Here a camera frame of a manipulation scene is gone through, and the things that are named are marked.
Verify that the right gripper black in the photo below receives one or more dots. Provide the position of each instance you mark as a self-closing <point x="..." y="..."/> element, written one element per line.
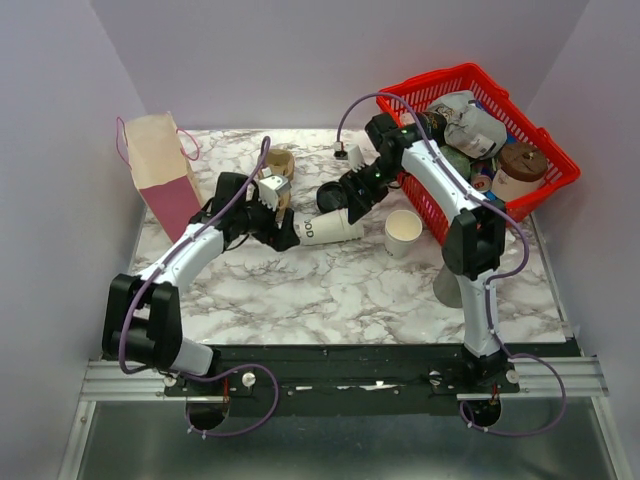
<point x="360" y="205"/>

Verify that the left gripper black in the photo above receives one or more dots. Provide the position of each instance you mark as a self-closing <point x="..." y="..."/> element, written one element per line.
<point x="282" y="238"/>

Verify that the black coffee cup lid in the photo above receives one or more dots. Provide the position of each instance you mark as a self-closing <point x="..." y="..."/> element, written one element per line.
<point x="330" y="197"/>

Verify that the white paper cup stack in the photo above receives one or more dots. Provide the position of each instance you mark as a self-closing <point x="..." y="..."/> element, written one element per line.
<point x="328" y="228"/>

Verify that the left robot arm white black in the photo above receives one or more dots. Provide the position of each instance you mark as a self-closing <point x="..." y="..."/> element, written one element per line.
<point x="143" y="318"/>

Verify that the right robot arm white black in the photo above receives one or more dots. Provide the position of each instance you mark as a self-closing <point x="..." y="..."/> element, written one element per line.
<point x="475" y="237"/>

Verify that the cardboard cup carrier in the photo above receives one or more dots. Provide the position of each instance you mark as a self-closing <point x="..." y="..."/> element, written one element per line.
<point x="280" y="162"/>

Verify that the dark noodle cup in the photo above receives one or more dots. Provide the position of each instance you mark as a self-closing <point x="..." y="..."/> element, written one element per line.
<point x="433" y="124"/>

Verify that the red plastic basket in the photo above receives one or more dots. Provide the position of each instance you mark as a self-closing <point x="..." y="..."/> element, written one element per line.
<point x="438" y="200"/>

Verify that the grey metal straw holder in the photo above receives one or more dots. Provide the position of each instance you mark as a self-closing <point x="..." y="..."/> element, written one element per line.
<point x="446" y="289"/>

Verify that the grey white plastic bag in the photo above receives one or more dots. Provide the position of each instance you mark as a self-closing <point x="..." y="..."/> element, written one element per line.
<point x="469" y="128"/>

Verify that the pink paper bag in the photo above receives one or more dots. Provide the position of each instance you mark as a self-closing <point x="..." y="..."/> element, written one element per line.
<point x="161" y="169"/>

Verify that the brown lid tub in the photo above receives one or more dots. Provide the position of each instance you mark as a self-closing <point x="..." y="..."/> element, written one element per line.
<point x="521" y="168"/>

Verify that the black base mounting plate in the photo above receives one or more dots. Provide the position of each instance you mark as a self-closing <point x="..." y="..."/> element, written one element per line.
<point x="312" y="363"/>

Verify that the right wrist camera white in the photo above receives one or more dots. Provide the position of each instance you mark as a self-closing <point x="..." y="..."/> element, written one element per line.
<point x="350" y="153"/>

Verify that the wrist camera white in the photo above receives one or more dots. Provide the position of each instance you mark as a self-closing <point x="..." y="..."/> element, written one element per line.
<point x="274" y="192"/>
<point x="350" y="153"/>

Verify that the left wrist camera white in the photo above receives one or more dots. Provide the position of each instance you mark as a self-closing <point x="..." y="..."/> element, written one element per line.
<point x="274" y="192"/>

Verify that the aluminium rail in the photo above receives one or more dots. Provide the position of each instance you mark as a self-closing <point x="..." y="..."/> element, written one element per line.
<point x="575" y="376"/>

